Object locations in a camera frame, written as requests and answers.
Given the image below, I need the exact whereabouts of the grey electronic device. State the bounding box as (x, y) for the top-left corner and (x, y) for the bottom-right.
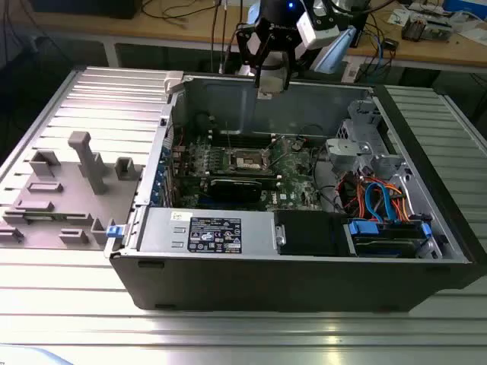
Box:
(425, 17), (454, 41)

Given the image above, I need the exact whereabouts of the wooden desk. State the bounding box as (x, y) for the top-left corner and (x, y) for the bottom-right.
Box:
(0, 0), (487, 73)

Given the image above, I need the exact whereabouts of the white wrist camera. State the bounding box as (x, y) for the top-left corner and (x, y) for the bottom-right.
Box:
(296, 6), (340, 51)

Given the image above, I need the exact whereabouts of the black RAM slot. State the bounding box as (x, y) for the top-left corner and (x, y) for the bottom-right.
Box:
(212, 141), (272, 149)
(178, 173), (277, 182)
(178, 169), (277, 176)

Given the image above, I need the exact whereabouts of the pale blue rounded object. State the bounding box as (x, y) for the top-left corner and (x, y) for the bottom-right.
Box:
(0, 344), (73, 365)

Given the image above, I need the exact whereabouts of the CPU socket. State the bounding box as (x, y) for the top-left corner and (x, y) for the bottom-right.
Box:
(223, 146), (268, 173)

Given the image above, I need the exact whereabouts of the black graphics card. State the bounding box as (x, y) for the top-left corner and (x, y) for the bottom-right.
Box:
(207, 175), (263, 205)

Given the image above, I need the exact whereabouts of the green motherboard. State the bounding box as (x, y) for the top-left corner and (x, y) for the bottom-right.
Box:
(169, 131), (324, 214)

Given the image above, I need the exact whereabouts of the grey metal drive cage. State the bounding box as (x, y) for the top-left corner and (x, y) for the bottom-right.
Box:
(323, 99), (414, 191)

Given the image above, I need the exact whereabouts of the blue wire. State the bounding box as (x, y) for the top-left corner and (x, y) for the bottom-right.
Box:
(364, 182), (400, 225)

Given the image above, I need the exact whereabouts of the black finned heat sink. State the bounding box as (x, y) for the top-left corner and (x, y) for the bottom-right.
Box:
(401, 17), (428, 42)

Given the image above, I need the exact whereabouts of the silver CPU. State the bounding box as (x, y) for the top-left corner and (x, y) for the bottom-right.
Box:
(257, 75), (285, 100)

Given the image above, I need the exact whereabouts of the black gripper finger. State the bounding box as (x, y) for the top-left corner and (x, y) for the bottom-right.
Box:
(235, 23), (269, 89)
(266, 28), (302, 93)

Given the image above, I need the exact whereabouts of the white paper sheet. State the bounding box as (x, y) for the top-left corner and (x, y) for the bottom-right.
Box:
(386, 7), (414, 27)

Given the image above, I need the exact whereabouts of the hard disk in blue carrier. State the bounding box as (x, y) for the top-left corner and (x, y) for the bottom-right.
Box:
(344, 218), (433, 259)

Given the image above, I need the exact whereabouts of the orange wire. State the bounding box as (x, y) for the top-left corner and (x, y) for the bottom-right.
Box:
(336, 173), (368, 220)
(382, 183), (414, 223)

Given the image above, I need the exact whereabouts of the grey power supply unit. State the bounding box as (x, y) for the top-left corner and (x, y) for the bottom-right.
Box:
(138, 207), (275, 256)

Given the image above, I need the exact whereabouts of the white paper tag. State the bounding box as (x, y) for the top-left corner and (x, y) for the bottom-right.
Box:
(342, 59), (361, 83)

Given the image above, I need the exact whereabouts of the black disk bay cover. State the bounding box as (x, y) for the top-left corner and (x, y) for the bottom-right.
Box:
(273, 208), (357, 258)

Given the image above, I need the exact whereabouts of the grey parts rack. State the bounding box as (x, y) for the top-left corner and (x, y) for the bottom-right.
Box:
(0, 131), (148, 252)

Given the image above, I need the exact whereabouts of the dark box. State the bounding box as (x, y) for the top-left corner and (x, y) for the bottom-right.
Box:
(29, 0), (137, 21)

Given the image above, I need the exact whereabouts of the black open PC case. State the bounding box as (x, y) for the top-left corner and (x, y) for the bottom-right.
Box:
(104, 71), (487, 313)

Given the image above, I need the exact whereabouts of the metal socket cover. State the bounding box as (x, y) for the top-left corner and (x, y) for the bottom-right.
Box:
(262, 135), (286, 169)

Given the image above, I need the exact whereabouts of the blue box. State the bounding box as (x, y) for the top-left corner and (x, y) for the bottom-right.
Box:
(444, 0), (487, 15)

